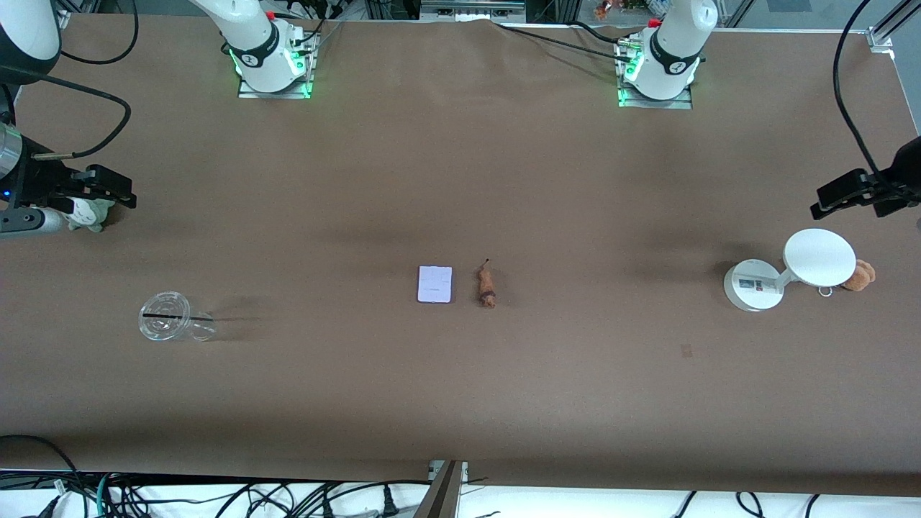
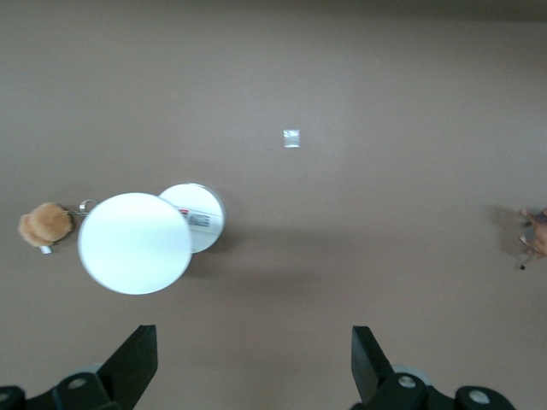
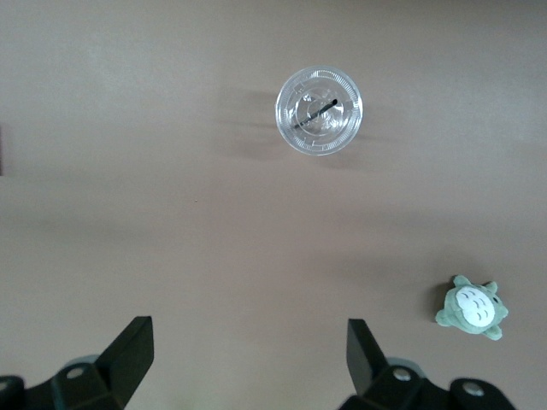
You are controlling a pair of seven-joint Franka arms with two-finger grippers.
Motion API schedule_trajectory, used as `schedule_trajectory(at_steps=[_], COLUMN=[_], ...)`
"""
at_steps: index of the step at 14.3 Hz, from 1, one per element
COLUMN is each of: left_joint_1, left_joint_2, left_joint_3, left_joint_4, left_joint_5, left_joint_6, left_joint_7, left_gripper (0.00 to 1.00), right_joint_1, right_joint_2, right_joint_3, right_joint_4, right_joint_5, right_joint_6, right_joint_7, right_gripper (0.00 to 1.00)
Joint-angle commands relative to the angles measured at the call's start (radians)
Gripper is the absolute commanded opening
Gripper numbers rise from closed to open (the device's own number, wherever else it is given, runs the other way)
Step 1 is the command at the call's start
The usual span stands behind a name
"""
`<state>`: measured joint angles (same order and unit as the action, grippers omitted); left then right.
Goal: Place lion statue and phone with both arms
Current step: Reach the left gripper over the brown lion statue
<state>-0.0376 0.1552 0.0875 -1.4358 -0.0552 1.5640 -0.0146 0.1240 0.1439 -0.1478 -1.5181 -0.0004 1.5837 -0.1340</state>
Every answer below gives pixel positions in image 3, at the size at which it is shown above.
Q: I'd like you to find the clear plastic lidded cup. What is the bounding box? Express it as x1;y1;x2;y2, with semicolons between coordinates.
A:
274;64;365;157

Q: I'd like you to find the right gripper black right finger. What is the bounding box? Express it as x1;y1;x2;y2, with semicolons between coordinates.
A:
339;318;517;410

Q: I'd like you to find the grey green Totoro plush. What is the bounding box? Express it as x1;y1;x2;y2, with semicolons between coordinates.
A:
434;274;509;342

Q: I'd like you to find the black drinking straw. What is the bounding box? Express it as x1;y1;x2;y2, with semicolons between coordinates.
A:
292;98;339;128

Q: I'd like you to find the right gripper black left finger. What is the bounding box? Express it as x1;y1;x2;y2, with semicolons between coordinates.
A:
0;315;156;410

